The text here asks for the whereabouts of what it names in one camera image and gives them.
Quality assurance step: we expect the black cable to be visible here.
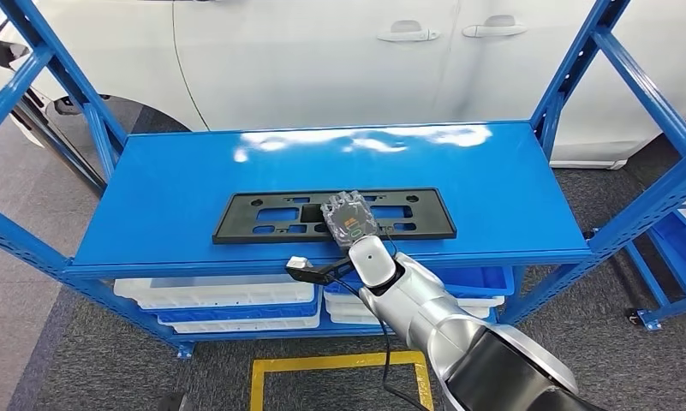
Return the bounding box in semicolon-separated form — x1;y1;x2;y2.
325;225;432;411

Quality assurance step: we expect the black plastic plate frame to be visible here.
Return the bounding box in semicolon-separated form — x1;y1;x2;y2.
212;187;458;246

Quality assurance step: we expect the white car door handle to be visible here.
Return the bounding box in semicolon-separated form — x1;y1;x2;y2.
462;15;528;39
376;20;441;44

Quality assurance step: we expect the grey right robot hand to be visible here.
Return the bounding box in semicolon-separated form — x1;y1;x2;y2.
319;189;382;253

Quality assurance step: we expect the blue steel shelf rack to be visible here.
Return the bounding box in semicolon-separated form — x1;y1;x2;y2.
0;0;686;361

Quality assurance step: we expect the white car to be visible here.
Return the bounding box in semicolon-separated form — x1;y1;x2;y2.
0;0;686;171

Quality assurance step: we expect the blue wheeled shelf rack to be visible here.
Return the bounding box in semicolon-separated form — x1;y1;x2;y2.
623;201;686;333

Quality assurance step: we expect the black camera bracket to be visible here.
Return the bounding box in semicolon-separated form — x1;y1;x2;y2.
285;258;355;287

